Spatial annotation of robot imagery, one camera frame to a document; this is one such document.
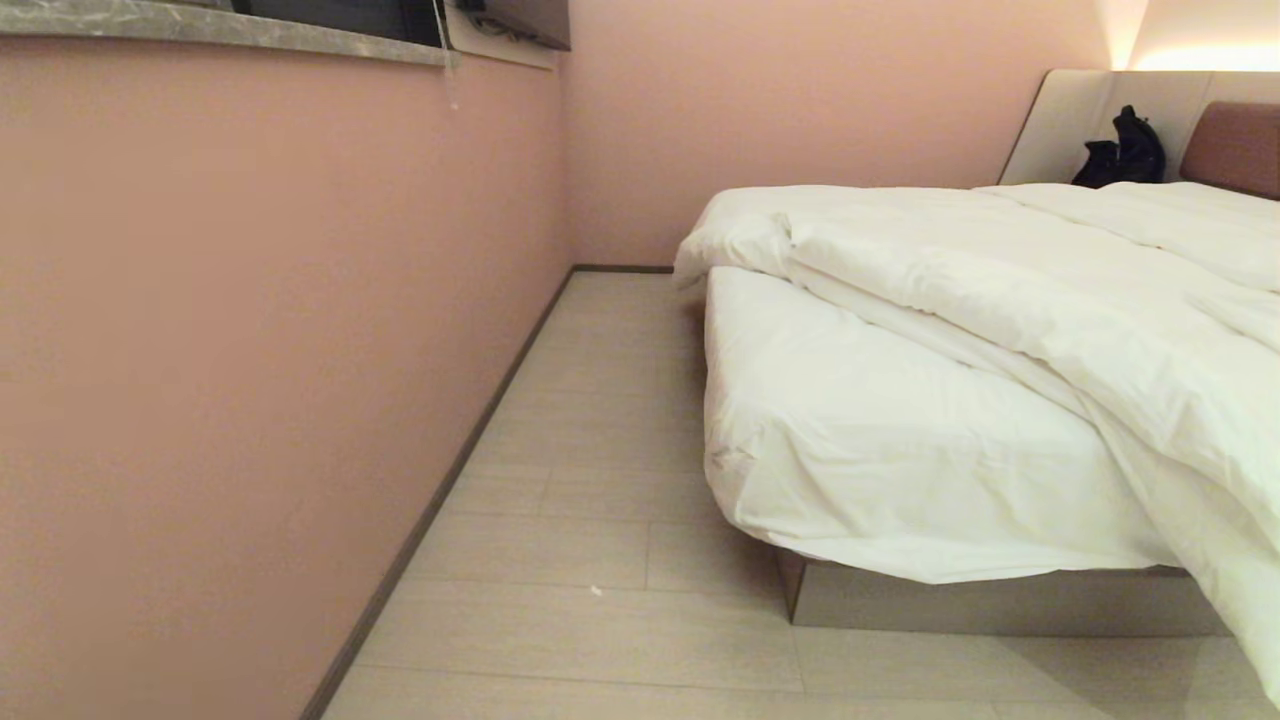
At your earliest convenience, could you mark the white bed sheet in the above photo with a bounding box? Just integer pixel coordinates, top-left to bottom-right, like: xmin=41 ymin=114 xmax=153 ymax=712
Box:
xmin=703 ymin=266 xmax=1187 ymax=585

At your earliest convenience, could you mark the white duvet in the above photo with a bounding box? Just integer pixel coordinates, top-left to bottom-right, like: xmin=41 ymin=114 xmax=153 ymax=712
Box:
xmin=672 ymin=181 xmax=1280 ymax=707

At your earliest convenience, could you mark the window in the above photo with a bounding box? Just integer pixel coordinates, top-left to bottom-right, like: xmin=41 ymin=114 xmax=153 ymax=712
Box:
xmin=232 ymin=0 xmax=572 ymax=52

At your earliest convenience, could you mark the beige padded headboard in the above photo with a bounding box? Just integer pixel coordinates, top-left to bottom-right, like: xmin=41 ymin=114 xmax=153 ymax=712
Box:
xmin=998 ymin=69 xmax=1280 ymax=188

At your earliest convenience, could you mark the grey marble window sill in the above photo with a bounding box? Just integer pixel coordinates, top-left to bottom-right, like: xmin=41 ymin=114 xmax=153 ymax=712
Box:
xmin=0 ymin=0 xmax=561 ymax=71

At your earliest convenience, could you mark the black bag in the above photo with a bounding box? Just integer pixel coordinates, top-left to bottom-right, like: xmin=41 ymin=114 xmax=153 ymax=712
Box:
xmin=1071 ymin=104 xmax=1167 ymax=190

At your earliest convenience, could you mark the brown headboard cushion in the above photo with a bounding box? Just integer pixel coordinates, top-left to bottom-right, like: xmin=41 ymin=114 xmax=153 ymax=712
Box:
xmin=1178 ymin=100 xmax=1280 ymax=201

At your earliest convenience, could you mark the white blind cord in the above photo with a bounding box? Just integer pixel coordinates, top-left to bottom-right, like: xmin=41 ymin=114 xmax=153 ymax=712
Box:
xmin=432 ymin=0 xmax=462 ymax=111

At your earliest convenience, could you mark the grey bed frame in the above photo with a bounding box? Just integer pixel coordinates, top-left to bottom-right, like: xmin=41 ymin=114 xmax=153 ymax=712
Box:
xmin=777 ymin=548 xmax=1233 ymax=638

